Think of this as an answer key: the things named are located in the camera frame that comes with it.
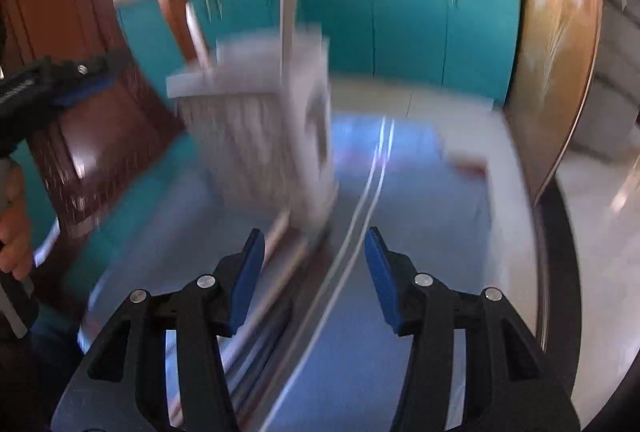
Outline brown wooden chair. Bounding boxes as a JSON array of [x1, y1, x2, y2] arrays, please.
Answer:
[[0, 0, 203, 240]]

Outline small red white object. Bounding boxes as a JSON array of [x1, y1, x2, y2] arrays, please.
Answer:
[[446, 151, 489, 179]]

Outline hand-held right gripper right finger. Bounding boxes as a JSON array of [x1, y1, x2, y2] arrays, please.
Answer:
[[363, 227, 581, 432]]

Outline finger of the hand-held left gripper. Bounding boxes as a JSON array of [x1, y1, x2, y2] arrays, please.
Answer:
[[40, 52, 131, 109]]

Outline person's left hand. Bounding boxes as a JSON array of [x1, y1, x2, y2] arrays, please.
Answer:
[[0, 171, 34, 281]]

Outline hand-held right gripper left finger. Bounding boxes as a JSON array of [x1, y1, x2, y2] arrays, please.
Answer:
[[86, 228, 266, 432]]

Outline teal lower kitchen cabinets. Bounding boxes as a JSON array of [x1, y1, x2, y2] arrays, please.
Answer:
[[115, 0, 524, 104]]

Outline brown wooden chopstick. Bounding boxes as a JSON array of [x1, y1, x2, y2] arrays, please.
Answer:
[[232, 207, 303, 365]]

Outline grey refrigerator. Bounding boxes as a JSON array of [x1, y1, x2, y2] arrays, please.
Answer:
[[597, 0, 640, 155]]

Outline white plastic utensil basket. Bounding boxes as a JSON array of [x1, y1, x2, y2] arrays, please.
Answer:
[[165, 25, 341, 230]]

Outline red-handled utensil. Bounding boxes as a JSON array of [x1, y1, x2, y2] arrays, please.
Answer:
[[184, 2, 214, 74]]

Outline silver metal chopstick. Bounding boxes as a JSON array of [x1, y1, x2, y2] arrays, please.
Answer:
[[277, 116, 388, 358], [257, 118, 398, 432]]

